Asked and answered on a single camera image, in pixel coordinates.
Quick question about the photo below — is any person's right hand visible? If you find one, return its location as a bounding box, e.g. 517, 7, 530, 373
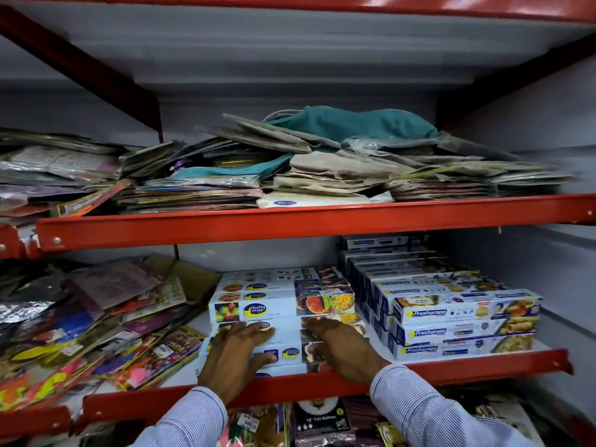
304, 317, 392, 386

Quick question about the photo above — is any person's left hand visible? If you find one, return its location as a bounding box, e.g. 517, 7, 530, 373
198, 321, 278, 406

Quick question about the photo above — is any white fruit-print wrap box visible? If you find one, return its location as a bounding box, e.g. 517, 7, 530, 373
251, 362, 323, 379
214, 277, 351, 296
209, 287, 356, 323
199, 327, 369, 368

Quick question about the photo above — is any person's right forearm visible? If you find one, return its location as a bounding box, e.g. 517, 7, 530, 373
370, 364, 537, 447

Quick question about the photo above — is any person's left forearm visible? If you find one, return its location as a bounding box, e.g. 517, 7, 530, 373
132, 386, 229, 447

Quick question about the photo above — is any black balloon packet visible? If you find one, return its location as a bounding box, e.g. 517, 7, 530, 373
292, 397, 354, 447

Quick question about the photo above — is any colourful party packet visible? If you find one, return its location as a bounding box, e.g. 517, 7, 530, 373
218, 403, 292, 447

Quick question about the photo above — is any yellow printed packet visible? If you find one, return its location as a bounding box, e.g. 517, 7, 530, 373
375, 421, 407, 447

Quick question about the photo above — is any brown cardboard sheet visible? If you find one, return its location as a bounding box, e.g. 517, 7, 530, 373
140, 253, 221, 305

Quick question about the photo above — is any stack of blue-white foil boxes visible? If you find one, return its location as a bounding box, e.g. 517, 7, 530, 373
337, 233, 544, 362

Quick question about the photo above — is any white box with oval label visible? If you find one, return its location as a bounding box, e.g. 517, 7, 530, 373
256, 191, 395, 209

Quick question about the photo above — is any pile of dark printed packets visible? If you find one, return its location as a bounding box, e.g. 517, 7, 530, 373
114, 137, 295, 215

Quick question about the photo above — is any pile of colourful party packets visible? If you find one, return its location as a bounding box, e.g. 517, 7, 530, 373
0, 254, 208, 413

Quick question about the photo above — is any pile of brown paper bags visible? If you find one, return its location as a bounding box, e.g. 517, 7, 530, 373
196, 113, 421, 197

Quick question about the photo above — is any teal cloth bag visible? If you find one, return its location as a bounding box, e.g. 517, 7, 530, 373
171, 153, 295, 183
263, 105, 441, 146

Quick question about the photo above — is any pale printed packet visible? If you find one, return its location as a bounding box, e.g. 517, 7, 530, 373
458, 391, 546, 447

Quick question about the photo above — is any pile of flat grey packets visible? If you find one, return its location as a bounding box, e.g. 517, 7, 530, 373
386, 133, 574, 201

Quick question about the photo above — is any pile of clear plastic packets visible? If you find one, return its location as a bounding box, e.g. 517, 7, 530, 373
0, 127, 137, 220

